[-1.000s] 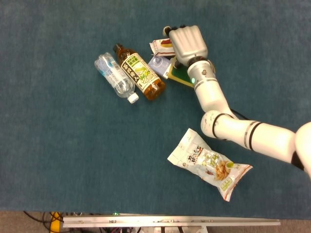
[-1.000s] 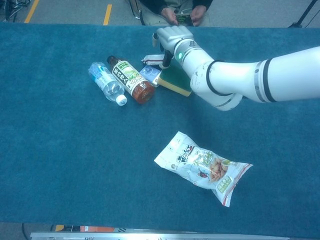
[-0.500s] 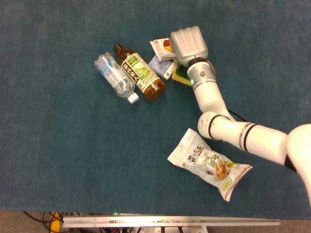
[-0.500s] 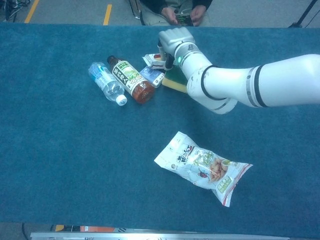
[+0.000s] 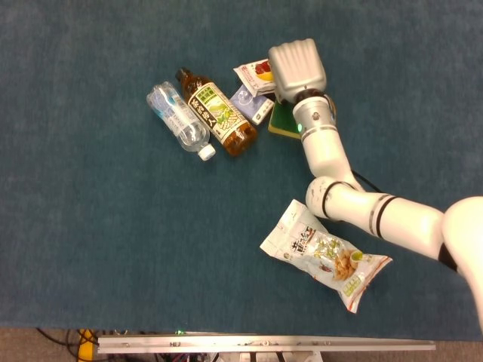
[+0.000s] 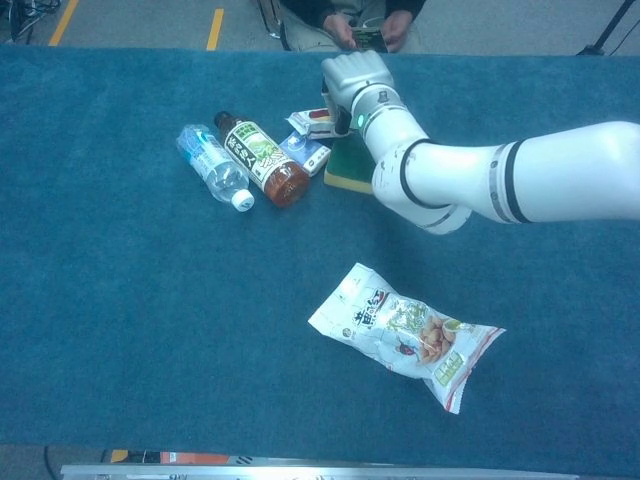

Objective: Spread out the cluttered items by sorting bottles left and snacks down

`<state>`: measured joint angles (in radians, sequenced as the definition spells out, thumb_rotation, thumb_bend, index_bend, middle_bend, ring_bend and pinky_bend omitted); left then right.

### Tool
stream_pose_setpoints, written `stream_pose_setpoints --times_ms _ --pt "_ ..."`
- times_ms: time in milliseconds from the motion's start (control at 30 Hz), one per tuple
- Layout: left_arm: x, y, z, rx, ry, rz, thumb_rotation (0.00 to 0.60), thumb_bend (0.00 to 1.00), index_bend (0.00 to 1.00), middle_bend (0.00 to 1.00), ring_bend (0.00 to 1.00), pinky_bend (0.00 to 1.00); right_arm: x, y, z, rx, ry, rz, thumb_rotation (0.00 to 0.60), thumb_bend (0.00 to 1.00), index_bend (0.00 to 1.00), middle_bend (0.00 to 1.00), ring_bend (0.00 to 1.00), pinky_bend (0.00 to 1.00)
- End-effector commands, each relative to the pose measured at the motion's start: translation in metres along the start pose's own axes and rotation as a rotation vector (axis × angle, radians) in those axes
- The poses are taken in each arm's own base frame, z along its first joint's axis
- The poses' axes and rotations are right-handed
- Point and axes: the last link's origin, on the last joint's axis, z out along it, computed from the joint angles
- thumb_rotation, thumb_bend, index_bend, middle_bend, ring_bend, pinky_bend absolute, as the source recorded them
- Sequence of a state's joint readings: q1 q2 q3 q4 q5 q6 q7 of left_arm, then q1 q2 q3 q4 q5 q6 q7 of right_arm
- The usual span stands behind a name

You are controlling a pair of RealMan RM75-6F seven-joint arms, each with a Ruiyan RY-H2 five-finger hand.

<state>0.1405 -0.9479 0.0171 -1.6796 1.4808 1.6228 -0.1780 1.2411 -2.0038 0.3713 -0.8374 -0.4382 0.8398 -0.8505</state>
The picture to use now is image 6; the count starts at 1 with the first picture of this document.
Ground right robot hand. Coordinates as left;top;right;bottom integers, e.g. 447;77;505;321
319;51;396;136

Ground small white cake snack packet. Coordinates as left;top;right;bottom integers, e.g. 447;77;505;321
286;107;334;141

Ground brown tea bottle green label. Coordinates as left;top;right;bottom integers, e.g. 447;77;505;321
213;111;311;207

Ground clear plastic water bottle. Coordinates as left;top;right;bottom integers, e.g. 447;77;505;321
175;123;256;213

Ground large white snack bag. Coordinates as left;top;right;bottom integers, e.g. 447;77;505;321
307;262;506;415

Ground smartphone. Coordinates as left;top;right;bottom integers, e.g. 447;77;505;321
349;27;389;53

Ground seated person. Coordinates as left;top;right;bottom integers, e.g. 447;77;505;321
279;0;429;54

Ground blue tissue pack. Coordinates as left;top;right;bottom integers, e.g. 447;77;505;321
278;130;332;177

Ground green yellow sponge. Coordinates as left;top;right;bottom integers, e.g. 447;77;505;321
323;137;376;195

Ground yellow floor tape strip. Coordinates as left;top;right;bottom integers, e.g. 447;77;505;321
48;0;80;47
206;8;225;52

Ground black tripod stand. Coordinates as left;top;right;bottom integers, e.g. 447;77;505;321
577;0;640;56

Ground blue table cloth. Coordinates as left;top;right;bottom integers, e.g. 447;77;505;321
0;43;640;476

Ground orange box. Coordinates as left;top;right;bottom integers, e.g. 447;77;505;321
159;451;231;465

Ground tangled floor cables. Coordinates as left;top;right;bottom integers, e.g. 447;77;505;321
0;0;61;44

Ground aluminium rail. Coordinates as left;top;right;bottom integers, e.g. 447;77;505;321
59;462;581;480

